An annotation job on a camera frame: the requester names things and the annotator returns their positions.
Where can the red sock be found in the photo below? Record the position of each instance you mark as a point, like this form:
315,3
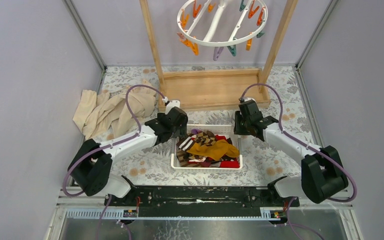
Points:
230,164
223,141

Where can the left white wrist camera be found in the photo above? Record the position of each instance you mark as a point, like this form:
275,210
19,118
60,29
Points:
169,104

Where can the beige crumpled cloth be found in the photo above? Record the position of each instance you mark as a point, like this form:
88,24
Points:
97,113

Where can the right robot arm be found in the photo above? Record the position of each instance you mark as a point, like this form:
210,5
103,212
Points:
320,177

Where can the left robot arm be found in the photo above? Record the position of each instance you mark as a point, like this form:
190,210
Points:
92,165

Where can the brown yellow argyle sock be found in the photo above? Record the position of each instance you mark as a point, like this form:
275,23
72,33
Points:
204,138

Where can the white round clip hanger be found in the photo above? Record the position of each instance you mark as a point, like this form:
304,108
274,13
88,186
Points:
222,23

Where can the wooden hanging rack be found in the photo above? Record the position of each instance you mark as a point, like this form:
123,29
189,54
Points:
213,89

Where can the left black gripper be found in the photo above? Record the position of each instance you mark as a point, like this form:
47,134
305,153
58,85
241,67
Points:
181,130

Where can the floral table mat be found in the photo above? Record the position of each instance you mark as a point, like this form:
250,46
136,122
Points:
261,161

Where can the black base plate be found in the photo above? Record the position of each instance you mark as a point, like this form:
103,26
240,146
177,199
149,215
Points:
201,201

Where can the mustard yellow sock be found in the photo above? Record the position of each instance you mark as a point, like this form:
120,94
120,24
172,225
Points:
215,152

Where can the brown tan striped sock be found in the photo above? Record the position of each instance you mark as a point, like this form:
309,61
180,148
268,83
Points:
184,158

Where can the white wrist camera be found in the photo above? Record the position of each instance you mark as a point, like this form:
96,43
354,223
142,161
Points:
247,101
169,104

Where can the lilac plastic clip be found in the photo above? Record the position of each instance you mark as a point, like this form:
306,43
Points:
217,52

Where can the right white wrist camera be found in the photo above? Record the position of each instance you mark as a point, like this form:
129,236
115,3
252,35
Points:
247,101

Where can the teal plastic clip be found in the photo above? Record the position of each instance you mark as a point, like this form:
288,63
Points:
232,49

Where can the purple orange striped sock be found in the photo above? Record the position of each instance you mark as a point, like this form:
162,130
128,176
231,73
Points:
195,131

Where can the brown white striped sock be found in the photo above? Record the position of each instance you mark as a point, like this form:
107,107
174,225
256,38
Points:
185,144

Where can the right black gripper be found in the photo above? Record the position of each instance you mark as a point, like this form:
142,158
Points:
237,130

